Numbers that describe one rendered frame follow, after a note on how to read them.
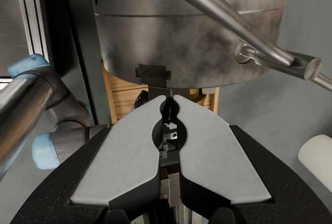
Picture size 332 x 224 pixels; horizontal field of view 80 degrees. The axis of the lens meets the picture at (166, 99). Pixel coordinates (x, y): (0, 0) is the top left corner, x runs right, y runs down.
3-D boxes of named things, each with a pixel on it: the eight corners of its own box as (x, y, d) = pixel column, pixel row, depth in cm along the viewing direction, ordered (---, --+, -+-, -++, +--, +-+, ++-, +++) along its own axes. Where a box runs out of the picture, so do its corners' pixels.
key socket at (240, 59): (243, 38, 28) (259, 42, 26) (232, 61, 29) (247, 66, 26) (228, 29, 26) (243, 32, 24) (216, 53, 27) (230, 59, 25)
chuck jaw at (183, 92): (167, 43, 37) (136, 63, 27) (193, 45, 35) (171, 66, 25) (169, 97, 42) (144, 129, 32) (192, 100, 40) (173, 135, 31)
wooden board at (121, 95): (101, 58, 57) (100, 62, 54) (217, 46, 64) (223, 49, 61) (116, 141, 71) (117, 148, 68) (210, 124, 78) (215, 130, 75)
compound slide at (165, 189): (136, 173, 66) (138, 186, 62) (165, 167, 68) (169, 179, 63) (142, 212, 75) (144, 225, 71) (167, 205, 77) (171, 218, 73)
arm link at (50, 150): (38, 124, 44) (23, 150, 36) (91, 117, 46) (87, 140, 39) (49, 152, 47) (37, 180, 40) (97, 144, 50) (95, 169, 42)
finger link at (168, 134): (183, 124, 48) (146, 130, 46) (183, 118, 47) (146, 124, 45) (189, 136, 44) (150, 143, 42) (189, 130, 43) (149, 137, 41)
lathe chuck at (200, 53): (86, 9, 43) (115, 24, 18) (208, 1, 54) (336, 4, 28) (94, 50, 47) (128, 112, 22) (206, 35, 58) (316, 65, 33)
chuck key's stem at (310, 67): (239, 41, 28) (327, 62, 18) (231, 56, 28) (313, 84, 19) (228, 35, 27) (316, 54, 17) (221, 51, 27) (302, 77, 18)
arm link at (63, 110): (74, 83, 53) (66, 103, 43) (97, 115, 58) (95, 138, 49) (47, 96, 52) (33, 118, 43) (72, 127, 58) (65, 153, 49)
